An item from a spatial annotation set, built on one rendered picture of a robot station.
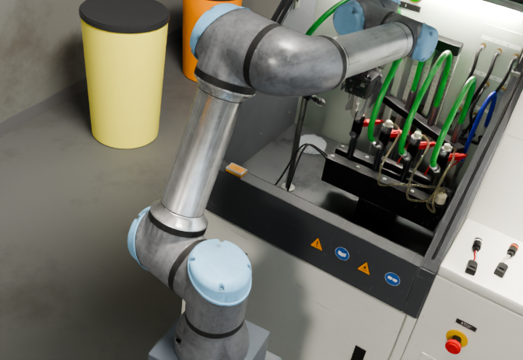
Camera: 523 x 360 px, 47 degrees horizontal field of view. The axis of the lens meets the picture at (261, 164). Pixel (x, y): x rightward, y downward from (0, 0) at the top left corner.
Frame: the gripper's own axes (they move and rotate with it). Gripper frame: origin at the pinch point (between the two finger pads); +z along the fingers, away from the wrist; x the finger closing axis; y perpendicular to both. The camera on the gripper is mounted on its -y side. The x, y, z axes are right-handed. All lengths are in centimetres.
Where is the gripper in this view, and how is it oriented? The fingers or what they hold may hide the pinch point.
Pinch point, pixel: (357, 113)
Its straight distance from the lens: 159.7
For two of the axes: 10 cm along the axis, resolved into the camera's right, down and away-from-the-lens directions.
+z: -1.3, 8.1, 5.7
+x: 8.4, 3.9, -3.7
